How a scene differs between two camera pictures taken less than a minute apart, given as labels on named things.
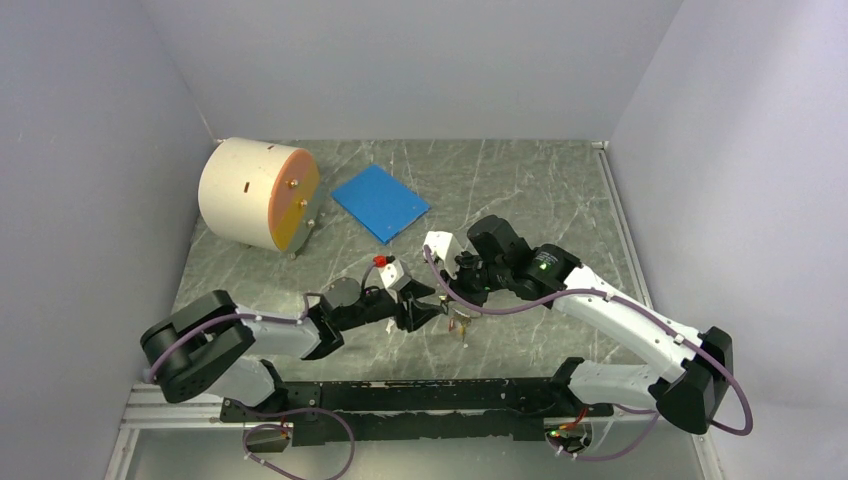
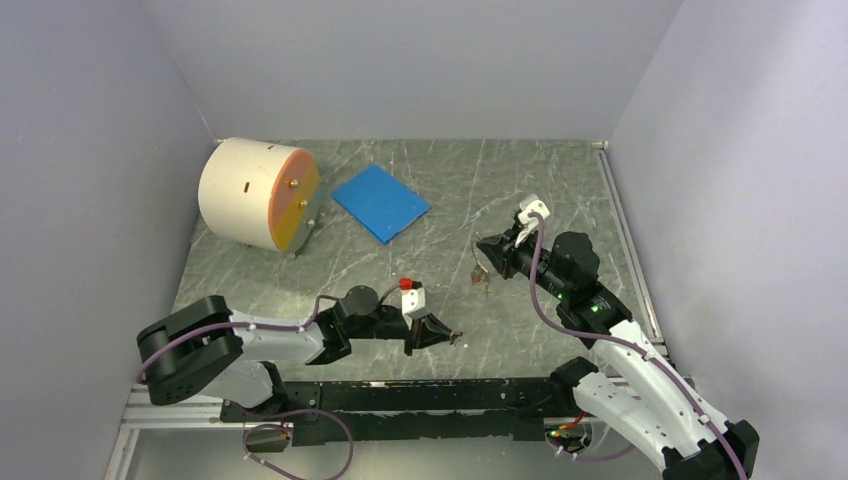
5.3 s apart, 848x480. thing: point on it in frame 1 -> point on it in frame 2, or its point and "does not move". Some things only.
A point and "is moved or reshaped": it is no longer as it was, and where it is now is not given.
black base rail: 360,411 does not move
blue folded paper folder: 382,204 does not move
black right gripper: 459,284 -> 504,255
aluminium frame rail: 147,409 does not move
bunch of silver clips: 462,322 is moved or reshaped
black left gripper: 416,314 -> 418,338
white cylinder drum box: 262,194 does not move
